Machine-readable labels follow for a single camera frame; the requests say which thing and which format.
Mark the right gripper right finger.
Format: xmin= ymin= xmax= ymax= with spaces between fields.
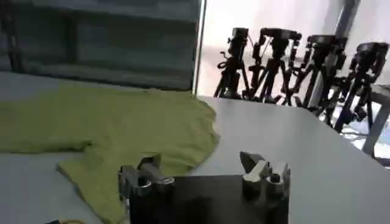
xmin=239 ymin=151 xmax=291 ymax=199

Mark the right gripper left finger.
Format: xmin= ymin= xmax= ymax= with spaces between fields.
xmin=118 ymin=153 xmax=176 ymax=198

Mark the green shirt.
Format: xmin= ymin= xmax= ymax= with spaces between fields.
xmin=0 ymin=86 xmax=221 ymax=224

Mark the grey display shelf unit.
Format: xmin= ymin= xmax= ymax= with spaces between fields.
xmin=0 ymin=0 xmax=202 ymax=91

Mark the black camera tripod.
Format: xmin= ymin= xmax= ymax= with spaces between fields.
xmin=248 ymin=27 xmax=303 ymax=106
xmin=333 ymin=41 xmax=390 ymax=135
xmin=292 ymin=34 xmax=349 ymax=123
xmin=214 ymin=27 xmax=252 ymax=100

